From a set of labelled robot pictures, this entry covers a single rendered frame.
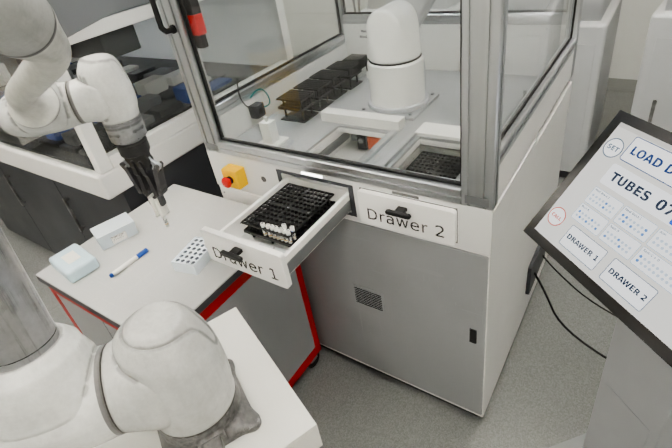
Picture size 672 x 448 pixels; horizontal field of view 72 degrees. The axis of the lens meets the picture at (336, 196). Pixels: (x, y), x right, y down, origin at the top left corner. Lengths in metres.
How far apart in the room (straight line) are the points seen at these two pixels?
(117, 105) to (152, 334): 0.59
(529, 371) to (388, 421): 0.58
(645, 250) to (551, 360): 1.20
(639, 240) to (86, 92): 1.16
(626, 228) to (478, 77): 0.40
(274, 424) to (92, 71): 0.84
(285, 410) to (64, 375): 0.39
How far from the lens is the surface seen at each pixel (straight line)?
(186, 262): 1.47
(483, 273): 1.32
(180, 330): 0.82
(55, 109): 1.20
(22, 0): 0.70
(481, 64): 1.03
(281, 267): 1.17
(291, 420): 0.97
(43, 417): 0.89
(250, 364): 1.07
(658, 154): 1.02
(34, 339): 0.85
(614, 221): 1.00
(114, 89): 1.19
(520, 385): 2.01
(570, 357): 2.13
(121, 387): 0.85
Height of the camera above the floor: 1.64
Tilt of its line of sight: 33 degrees down
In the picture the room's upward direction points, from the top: 10 degrees counter-clockwise
